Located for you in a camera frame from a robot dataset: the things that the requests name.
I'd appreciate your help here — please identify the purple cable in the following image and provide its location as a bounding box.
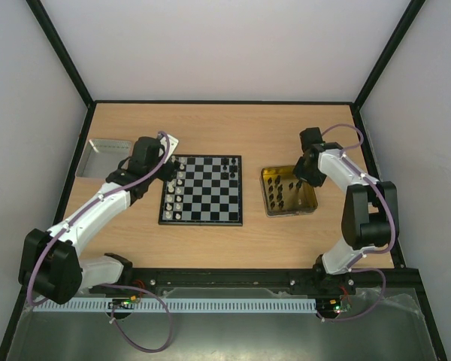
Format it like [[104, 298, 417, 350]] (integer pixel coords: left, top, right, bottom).
[[26, 130, 174, 353], [321, 123, 395, 323]]

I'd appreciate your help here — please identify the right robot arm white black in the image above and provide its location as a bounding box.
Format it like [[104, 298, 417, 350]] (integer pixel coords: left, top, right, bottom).
[[293, 127, 399, 295]]

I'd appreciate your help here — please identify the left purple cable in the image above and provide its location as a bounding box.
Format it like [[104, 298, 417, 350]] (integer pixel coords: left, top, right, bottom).
[[26, 130, 174, 353]]

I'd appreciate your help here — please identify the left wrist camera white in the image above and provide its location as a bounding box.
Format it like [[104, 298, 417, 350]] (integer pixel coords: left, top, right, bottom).
[[157, 132, 179, 161]]

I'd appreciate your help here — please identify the gold tin box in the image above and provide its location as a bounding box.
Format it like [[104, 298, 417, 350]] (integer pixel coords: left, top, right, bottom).
[[260, 165, 318, 217]]

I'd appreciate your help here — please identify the silver tin lid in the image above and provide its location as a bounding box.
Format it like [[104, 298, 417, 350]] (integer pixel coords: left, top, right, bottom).
[[76, 138, 132, 179]]

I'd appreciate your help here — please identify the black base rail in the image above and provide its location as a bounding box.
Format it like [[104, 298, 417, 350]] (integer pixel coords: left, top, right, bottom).
[[26, 267, 425, 298]]

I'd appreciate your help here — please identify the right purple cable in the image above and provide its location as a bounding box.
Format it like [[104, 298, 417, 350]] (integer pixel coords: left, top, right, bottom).
[[321, 123, 395, 323]]

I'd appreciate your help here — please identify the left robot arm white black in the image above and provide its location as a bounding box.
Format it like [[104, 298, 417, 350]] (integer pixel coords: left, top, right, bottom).
[[18, 132, 179, 307]]

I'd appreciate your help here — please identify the black silver chess board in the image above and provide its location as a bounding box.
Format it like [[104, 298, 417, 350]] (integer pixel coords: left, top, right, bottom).
[[158, 155, 244, 226]]

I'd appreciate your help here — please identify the white slotted cable duct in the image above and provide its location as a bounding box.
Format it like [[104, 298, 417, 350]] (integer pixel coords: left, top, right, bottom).
[[33, 297, 316, 314]]

